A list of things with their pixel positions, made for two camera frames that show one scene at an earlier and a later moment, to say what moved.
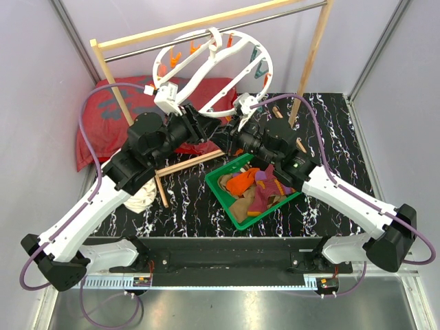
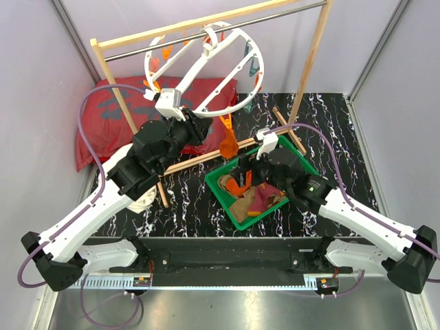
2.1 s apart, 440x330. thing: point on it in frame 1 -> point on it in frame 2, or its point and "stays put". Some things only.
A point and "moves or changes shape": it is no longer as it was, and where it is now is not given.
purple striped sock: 267,185 stays put
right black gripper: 223,139 -> 249,163
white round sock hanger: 214,73 moves or changes shape
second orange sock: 238,184 stays put
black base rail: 230,261 stays put
